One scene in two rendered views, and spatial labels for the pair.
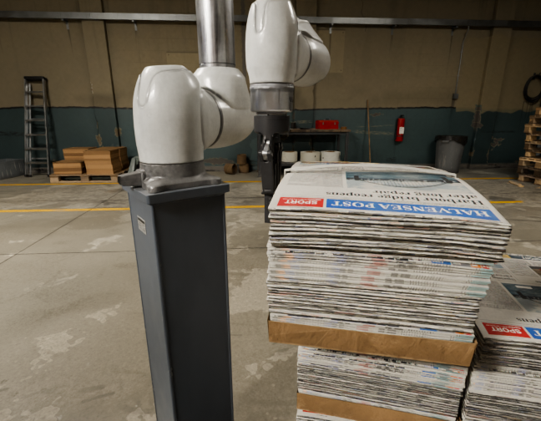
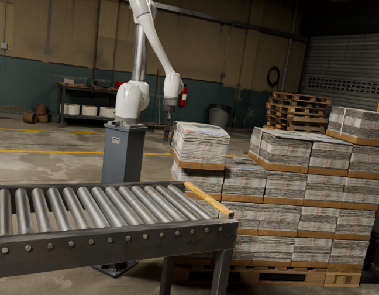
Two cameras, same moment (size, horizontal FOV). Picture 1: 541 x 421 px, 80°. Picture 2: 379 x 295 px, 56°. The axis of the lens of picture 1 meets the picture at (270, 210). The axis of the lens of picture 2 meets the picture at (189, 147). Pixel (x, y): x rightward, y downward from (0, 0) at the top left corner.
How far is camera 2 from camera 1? 1.71 m
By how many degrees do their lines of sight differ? 25
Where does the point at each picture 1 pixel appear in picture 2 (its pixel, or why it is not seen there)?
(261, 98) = (169, 101)
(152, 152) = (127, 113)
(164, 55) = not seen: outside the picture
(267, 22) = (174, 81)
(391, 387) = (204, 185)
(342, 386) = not seen: hidden behind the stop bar
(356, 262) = (201, 145)
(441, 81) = (213, 61)
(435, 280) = (217, 149)
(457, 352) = (221, 167)
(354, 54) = not seen: hidden behind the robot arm
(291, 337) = (185, 165)
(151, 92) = (130, 93)
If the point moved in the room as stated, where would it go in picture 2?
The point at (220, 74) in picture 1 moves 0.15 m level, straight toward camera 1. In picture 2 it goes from (143, 85) to (152, 87)
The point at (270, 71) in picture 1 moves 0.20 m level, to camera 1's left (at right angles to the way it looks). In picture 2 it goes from (173, 93) to (143, 91)
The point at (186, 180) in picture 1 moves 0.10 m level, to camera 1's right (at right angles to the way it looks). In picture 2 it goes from (136, 124) to (151, 125)
